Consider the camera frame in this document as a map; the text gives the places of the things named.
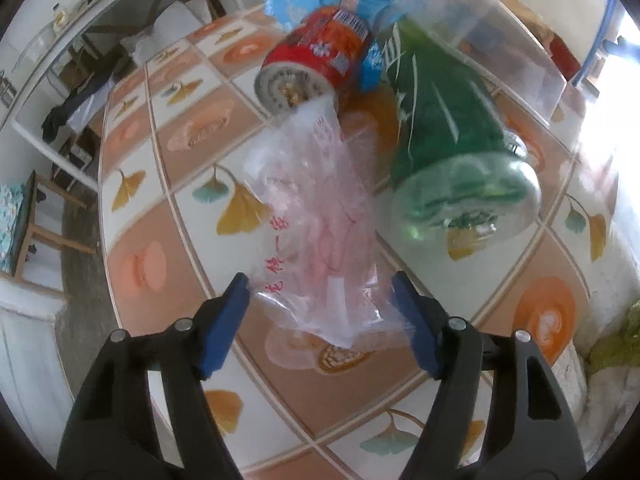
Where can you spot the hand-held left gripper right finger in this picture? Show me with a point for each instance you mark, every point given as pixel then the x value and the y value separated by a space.
pixel 415 325

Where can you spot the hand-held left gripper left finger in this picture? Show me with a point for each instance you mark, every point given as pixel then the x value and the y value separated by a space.
pixel 230 330

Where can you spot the clear plastic bag pink print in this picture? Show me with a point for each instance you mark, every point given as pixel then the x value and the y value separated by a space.
pixel 320 220

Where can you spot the blue plastic wrapper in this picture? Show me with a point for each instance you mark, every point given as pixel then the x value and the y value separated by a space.
pixel 300 2

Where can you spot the ginkgo patterned tablecloth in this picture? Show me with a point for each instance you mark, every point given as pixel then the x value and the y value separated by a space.
pixel 150 170

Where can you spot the white door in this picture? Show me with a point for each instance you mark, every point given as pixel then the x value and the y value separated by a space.
pixel 25 350

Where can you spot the green plastic bottle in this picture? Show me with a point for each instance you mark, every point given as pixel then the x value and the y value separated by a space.
pixel 440 110

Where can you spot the wooden chair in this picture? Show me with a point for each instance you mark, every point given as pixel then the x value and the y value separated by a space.
pixel 30 230

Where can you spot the floral cushion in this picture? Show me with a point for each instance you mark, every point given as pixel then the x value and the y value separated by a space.
pixel 9 225

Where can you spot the dark clothes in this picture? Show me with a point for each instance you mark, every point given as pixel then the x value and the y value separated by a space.
pixel 65 110

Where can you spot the clear plastic container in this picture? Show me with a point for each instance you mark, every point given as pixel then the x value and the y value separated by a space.
pixel 500 50

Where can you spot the red drink can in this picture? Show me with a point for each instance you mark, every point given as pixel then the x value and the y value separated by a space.
pixel 320 40

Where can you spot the white sack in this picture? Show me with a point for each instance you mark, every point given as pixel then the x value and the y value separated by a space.
pixel 170 25

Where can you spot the white side table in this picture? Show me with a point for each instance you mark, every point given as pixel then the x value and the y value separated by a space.
pixel 95 10

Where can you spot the glass bowl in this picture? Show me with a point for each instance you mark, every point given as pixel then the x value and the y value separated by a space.
pixel 32 42

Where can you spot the small clear bottle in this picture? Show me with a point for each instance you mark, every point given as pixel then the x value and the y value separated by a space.
pixel 61 14

